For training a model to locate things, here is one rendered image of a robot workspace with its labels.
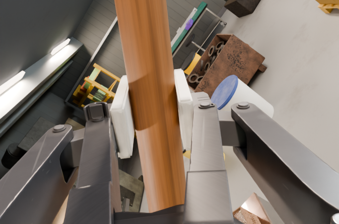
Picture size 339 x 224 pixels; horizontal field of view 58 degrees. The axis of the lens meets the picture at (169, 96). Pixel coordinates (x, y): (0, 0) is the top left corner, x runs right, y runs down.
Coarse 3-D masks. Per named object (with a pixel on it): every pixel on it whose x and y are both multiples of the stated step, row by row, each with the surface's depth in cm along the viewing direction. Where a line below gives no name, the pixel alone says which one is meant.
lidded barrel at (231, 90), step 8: (224, 80) 386; (232, 80) 365; (240, 80) 366; (216, 88) 396; (224, 88) 372; (232, 88) 352; (240, 88) 354; (248, 88) 365; (216, 96) 380; (224, 96) 359; (232, 96) 349; (240, 96) 352; (248, 96) 357; (256, 96) 365; (216, 104) 366; (224, 104) 351; (232, 104) 352; (256, 104) 360; (264, 104) 367; (264, 112) 364; (272, 112) 370
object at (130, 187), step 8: (40, 120) 553; (32, 128) 530; (40, 128) 540; (48, 128) 551; (32, 136) 519; (40, 136) 528; (16, 144) 538; (24, 144) 499; (32, 144) 508; (8, 152) 521; (16, 152) 527; (24, 152) 536; (8, 160) 527; (16, 160) 528; (8, 168) 537; (120, 176) 606; (128, 176) 618; (120, 184) 592; (128, 184) 604; (136, 184) 616; (120, 192) 577; (128, 192) 588; (136, 192) 601; (136, 200) 587; (136, 208) 574
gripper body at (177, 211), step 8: (168, 208) 9; (176, 208) 9; (120, 216) 9; (128, 216) 9; (136, 216) 9; (144, 216) 9; (152, 216) 9; (160, 216) 8; (168, 216) 8; (176, 216) 8
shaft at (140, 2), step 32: (128, 0) 17; (160, 0) 17; (128, 32) 17; (160, 32) 17; (128, 64) 18; (160, 64) 18; (160, 96) 18; (160, 128) 19; (160, 160) 20; (160, 192) 21
